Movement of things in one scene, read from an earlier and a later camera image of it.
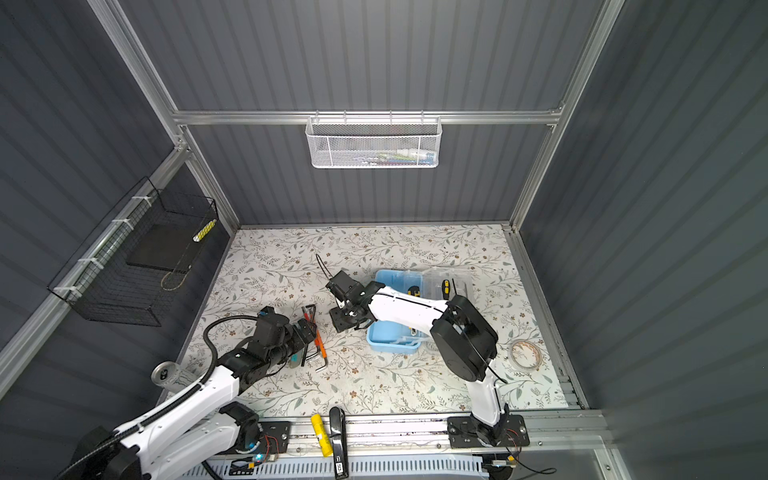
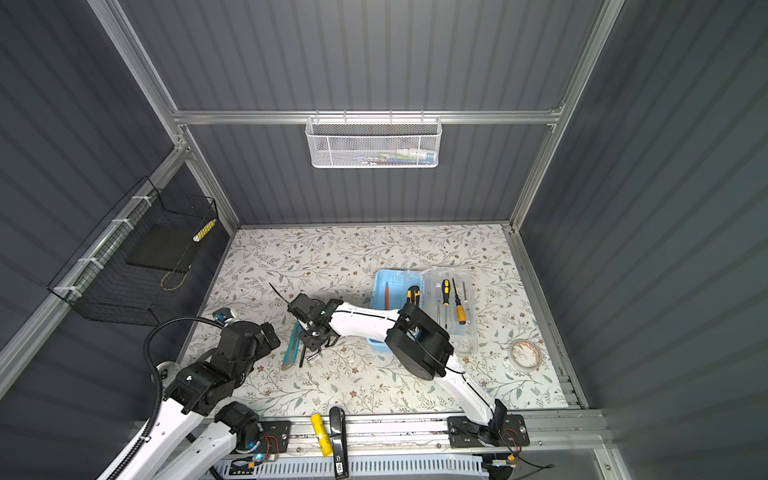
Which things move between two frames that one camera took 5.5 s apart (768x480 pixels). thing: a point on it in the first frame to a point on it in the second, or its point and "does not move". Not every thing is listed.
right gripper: [337, 319] to [309, 341]
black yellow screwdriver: [446, 284] does not move
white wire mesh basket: [374, 142] does not move
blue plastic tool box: [436, 284] does not move
